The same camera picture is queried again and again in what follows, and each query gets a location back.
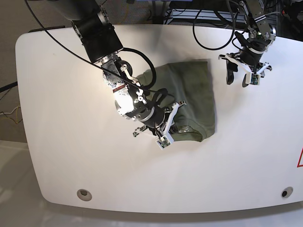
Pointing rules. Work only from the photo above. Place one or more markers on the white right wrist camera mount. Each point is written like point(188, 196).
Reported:
point(164, 138)

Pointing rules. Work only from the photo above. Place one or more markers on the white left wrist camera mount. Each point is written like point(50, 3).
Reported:
point(254, 73)

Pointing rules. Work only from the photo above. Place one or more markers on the right table cable grommet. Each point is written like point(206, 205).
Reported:
point(287, 192)

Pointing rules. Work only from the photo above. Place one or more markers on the aluminium frame rail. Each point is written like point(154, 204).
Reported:
point(204, 15)

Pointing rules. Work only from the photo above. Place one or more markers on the olive green T-shirt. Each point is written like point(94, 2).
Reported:
point(189, 81)

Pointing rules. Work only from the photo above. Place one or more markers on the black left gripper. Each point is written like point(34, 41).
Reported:
point(249, 55)

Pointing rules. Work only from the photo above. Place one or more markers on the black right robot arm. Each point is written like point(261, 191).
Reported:
point(134, 98)

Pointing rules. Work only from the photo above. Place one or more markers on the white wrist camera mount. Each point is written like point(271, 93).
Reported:
point(164, 138)
point(254, 73)

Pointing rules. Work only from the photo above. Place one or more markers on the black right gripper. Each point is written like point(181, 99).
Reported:
point(158, 117)

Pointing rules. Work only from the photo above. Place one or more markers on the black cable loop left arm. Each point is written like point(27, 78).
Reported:
point(208, 33)

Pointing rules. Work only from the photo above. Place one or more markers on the table cable grommet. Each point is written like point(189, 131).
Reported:
point(84, 195)
point(287, 192)

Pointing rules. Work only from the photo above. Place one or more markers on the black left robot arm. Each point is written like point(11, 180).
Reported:
point(254, 40)

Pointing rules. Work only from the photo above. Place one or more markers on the red triangle sticker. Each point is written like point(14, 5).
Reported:
point(300, 161)

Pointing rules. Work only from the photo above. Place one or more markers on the left table cable grommet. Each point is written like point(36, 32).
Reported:
point(84, 195)

